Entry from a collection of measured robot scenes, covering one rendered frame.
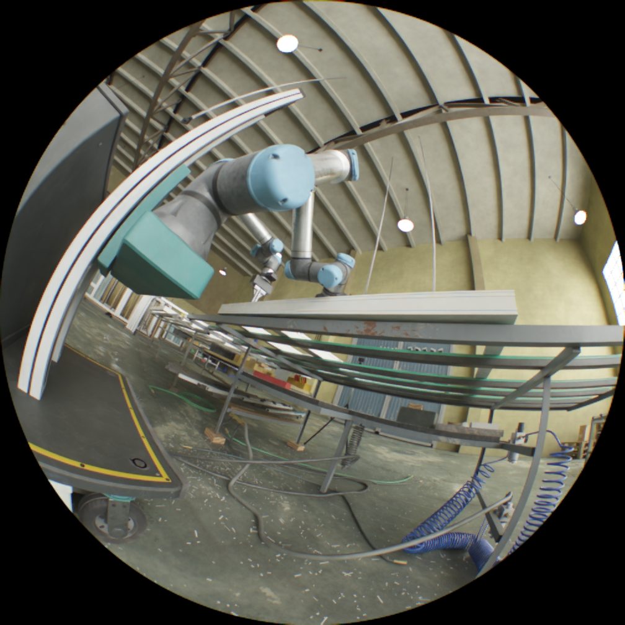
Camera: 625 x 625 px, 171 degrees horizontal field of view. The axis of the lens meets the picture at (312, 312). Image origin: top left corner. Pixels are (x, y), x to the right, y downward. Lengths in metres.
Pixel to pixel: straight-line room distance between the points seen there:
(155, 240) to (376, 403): 7.35
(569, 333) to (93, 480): 0.95
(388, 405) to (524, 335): 6.75
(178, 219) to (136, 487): 0.44
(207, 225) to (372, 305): 0.48
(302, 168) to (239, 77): 9.24
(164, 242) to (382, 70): 7.72
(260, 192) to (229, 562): 0.89
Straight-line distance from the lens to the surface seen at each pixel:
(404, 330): 0.58
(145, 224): 0.33
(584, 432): 7.44
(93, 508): 0.59
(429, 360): 0.80
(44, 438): 0.45
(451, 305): 0.57
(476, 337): 0.56
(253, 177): 0.34
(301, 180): 0.37
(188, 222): 0.36
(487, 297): 0.58
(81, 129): 0.47
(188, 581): 0.69
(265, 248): 1.10
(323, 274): 0.69
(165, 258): 0.33
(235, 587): 0.72
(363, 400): 7.61
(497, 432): 1.27
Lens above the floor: 0.59
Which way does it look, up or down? 22 degrees up
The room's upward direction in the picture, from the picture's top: 21 degrees clockwise
